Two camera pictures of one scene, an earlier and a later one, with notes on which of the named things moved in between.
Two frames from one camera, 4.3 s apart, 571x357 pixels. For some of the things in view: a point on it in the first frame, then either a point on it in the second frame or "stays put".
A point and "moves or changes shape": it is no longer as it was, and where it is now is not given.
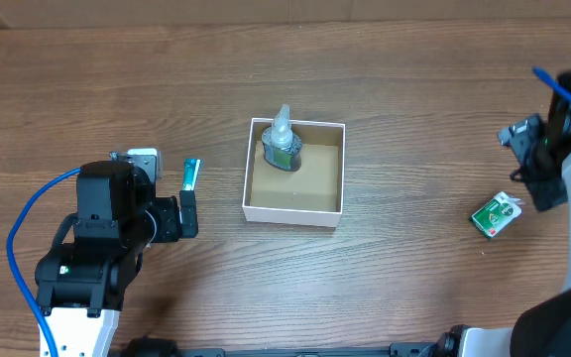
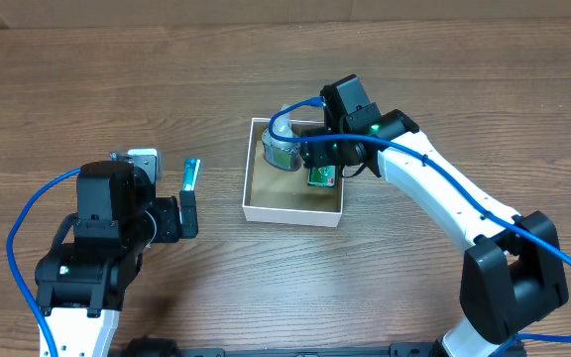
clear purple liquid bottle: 283,147 stays put
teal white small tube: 190,170 stays put
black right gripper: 521,141 to 321,154
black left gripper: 167,207 stays put
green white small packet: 497,214 moves or changes shape
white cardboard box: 310,195 stays put
